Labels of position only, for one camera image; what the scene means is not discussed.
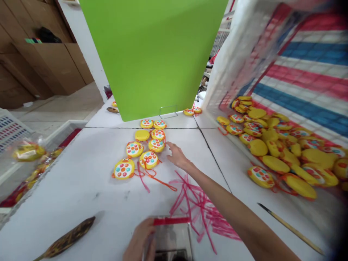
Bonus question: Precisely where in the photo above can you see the brown feather shaped object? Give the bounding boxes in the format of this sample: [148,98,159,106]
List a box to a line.
[32,216,96,261]

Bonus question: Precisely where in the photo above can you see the person's left hand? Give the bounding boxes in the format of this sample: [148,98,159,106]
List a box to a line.
[122,217,157,261]

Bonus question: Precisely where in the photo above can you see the pile of duck toys in basket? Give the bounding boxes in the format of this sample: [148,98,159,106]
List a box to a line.
[216,95,348,201]

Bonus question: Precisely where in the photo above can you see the low white plastic crate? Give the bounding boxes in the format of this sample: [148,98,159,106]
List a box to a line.
[0,119,88,226]

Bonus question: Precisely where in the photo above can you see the person's right hand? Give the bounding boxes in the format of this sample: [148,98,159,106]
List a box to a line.
[165,141,194,170]

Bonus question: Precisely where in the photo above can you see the group of yellow duck toys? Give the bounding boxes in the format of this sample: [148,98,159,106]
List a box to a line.
[111,118,178,194]

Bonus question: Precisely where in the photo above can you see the bamboo handled brush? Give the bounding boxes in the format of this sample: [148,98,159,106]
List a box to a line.
[257,202,326,256]

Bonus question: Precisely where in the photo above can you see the white lattice basket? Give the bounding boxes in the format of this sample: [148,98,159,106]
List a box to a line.
[0,107,34,156]

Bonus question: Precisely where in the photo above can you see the green plastic board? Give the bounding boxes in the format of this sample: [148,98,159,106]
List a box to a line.
[78,0,229,122]

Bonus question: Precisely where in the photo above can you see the bagged yellow duck toys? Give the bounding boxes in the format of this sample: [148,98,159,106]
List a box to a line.
[0,137,66,208]

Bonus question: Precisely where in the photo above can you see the metal wire stand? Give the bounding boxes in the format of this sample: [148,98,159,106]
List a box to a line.
[159,105,179,120]

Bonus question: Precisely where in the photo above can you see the clear bag with red strip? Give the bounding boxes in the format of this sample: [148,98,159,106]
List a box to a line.
[142,216,194,261]

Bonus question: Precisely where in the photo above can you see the large white plastic basket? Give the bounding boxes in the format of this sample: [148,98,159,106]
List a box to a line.
[202,0,348,196]

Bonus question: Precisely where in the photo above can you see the pile of red plastic strips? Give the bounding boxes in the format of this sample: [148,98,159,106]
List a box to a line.
[168,170,243,255]

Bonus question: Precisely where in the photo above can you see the stack of cardboard boxes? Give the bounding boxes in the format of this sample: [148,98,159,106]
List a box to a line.
[0,0,95,110]

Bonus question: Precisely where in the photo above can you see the red white blue striped liner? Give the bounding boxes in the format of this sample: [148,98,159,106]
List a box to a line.
[220,3,348,153]

